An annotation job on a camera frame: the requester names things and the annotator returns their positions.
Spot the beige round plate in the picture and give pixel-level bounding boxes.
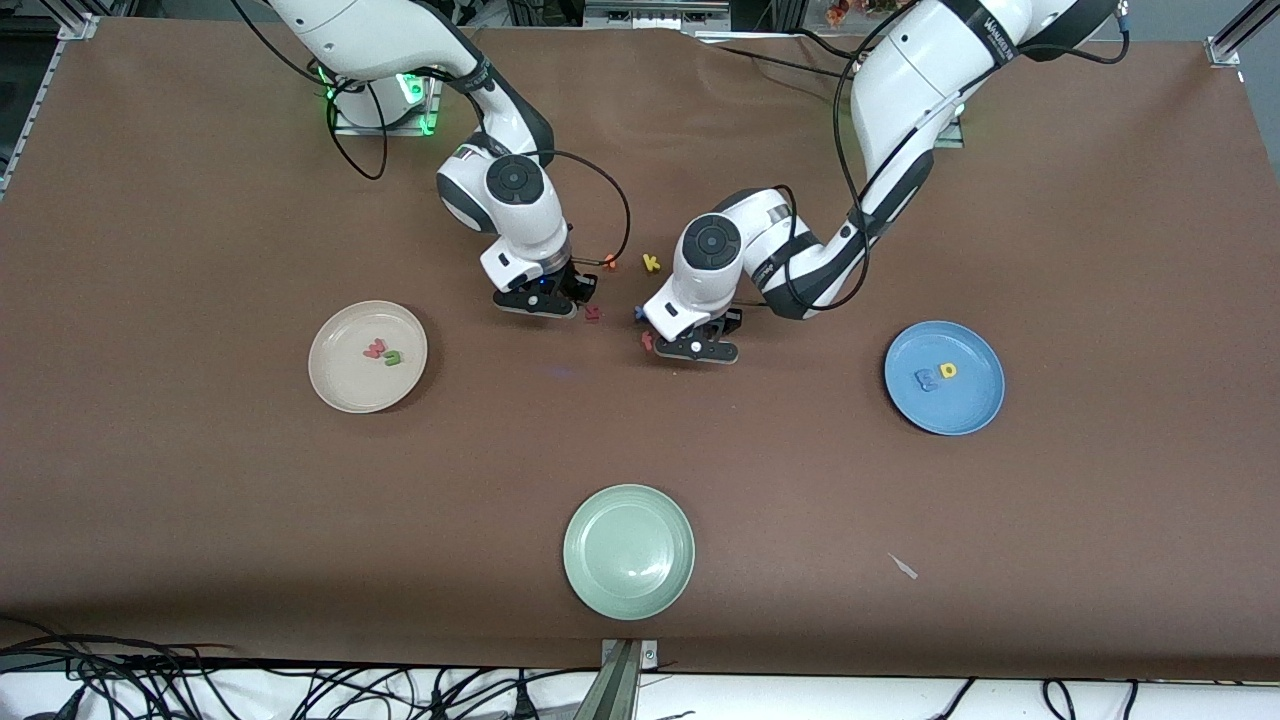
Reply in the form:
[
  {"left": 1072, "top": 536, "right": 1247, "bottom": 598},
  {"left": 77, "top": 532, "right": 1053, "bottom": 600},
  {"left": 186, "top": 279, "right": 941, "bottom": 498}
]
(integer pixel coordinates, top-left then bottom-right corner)
[{"left": 308, "top": 300, "right": 429, "bottom": 414}]

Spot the blue round plate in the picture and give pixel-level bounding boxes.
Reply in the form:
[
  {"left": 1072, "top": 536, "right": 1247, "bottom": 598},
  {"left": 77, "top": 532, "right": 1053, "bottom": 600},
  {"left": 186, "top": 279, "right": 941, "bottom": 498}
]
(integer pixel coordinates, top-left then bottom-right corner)
[{"left": 884, "top": 320, "right": 1006, "bottom": 436}]

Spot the green round plate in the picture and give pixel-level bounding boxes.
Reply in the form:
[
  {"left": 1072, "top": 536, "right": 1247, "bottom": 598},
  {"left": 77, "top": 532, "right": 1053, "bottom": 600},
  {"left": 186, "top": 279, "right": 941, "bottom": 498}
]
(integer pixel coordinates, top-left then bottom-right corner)
[{"left": 563, "top": 484, "right": 696, "bottom": 621}]

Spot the grey power strip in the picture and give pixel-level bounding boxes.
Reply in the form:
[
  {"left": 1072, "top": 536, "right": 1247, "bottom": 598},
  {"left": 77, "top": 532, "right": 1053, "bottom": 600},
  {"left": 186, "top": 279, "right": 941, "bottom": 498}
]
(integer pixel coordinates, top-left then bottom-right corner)
[{"left": 583, "top": 0, "right": 733, "bottom": 29}]

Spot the orange dried decoration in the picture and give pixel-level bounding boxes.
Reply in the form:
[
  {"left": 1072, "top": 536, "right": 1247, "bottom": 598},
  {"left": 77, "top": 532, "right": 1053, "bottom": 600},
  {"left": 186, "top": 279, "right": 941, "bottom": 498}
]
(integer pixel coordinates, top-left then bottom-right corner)
[{"left": 825, "top": 0, "right": 901, "bottom": 26}]

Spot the aluminium profile beam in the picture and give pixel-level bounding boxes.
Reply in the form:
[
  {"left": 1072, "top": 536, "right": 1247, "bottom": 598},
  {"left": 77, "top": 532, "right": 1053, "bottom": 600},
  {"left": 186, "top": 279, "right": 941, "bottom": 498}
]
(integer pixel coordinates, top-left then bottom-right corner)
[{"left": 573, "top": 638, "right": 661, "bottom": 720}]

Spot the brown table cover sheet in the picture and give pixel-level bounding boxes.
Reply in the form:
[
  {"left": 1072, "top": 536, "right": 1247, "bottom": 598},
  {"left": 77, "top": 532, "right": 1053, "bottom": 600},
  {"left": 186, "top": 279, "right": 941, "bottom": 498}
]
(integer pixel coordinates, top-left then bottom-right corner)
[{"left": 0, "top": 18, "right": 1280, "bottom": 683}]

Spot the short black right arm cable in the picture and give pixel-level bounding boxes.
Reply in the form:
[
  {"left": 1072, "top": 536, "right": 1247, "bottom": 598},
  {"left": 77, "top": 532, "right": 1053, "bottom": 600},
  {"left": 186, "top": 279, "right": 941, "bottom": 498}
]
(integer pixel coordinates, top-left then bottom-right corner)
[{"left": 540, "top": 148, "right": 634, "bottom": 269}]

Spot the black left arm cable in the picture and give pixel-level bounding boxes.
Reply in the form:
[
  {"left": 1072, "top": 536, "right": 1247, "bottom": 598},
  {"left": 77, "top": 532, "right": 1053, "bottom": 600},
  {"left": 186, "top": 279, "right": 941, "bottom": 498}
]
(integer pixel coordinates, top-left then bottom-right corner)
[{"left": 755, "top": 0, "right": 936, "bottom": 313}]

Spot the long black right arm cable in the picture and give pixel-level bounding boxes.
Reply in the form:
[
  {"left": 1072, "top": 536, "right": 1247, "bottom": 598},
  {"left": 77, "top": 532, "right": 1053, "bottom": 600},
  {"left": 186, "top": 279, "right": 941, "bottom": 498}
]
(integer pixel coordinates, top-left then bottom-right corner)
[{"left": 228, "top": 0, "right": 391, "bottom": 183}]

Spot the black cable on table cover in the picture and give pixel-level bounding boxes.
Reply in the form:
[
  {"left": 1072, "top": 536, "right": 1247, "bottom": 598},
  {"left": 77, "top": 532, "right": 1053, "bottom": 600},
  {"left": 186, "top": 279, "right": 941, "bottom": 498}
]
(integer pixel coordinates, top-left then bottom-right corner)
[{"left": 690, "top": 40, "right": 856, "bottom": 86}]

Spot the aluminium frame corner bracket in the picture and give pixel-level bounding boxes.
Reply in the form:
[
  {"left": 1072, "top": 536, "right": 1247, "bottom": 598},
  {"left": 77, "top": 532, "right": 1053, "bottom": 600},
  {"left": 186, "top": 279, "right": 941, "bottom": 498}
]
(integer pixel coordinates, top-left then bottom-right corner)
[
  {"left": 0, "top": 0, "right": 101, "bottom": 196},
  {"left": 1205, "top": 0, "right": 1280, "bottom": 69}
]

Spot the black cable tangle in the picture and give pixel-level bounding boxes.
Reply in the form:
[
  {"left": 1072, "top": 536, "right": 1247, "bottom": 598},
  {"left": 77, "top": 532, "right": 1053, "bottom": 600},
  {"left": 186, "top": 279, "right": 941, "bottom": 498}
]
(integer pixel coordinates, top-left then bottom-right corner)
[{"left": 0, "top": 620, "right": 601, "bottom": 720}]

